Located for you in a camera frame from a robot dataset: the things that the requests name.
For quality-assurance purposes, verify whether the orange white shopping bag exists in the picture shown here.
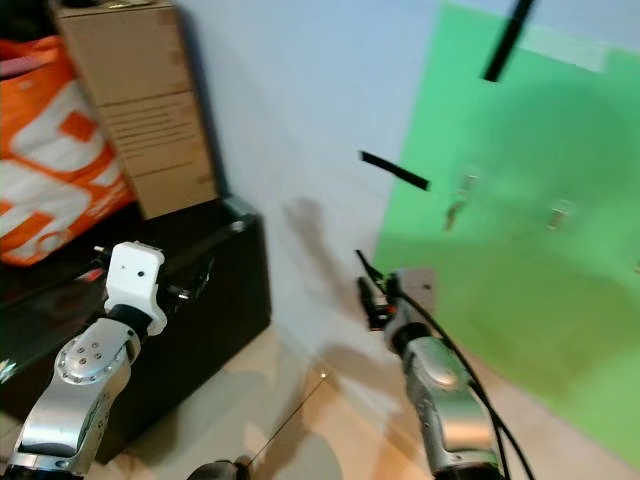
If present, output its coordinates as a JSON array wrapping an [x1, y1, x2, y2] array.
[[0, 35, 139, 267]]

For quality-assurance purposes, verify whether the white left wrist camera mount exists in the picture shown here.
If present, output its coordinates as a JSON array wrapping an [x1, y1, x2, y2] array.
[[105, 242, 167, 336]]

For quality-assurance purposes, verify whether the glossy black table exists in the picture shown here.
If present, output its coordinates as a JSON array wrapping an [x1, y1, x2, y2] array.
[[0, 195, 273, 466]]

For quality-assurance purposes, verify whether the metal wall hook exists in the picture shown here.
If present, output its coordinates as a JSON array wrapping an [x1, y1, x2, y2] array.
[[545, 200, 577, 232], [445, 168, 481, 231]]

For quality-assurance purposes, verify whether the red white striped cloth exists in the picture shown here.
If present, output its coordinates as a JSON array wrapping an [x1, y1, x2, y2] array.
[[0, 55, 51, 81]]

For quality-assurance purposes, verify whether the black robot leg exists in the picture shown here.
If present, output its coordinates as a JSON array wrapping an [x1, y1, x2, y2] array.
[[188, 460, 251, 480]]

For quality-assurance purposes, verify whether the green wall sheet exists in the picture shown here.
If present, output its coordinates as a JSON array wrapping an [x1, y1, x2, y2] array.
[[373, 0, 640, 471]]

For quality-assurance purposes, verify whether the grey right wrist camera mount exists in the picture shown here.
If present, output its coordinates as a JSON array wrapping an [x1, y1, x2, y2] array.
[[395, 267, 438, 313]]

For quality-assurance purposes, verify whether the black tape strip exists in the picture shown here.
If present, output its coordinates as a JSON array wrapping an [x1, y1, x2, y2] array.
[[360, 150, 431, 191], [482, 0, 536, 83]]

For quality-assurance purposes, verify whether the tall brown cardboard box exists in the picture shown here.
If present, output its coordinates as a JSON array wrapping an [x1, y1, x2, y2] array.
[[50, 0, 221, 221]]

